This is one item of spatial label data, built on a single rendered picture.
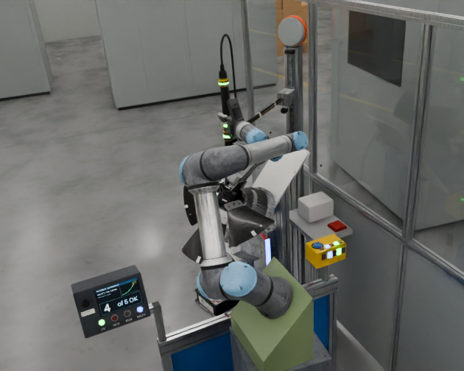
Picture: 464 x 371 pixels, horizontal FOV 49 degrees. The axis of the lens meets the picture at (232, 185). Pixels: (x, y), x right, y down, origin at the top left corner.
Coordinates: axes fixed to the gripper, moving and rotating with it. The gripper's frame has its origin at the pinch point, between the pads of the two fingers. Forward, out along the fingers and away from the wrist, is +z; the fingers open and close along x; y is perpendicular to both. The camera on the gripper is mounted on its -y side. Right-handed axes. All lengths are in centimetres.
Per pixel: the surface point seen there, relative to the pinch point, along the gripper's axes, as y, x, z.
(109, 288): 43, -70, -43
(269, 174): 47, 29, 16
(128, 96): 146, 66, 541
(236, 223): 49, -5, -16
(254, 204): 51, 11, -2
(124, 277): 41, -64, -42
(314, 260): 64, 21, -42
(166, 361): 91, -54, -41
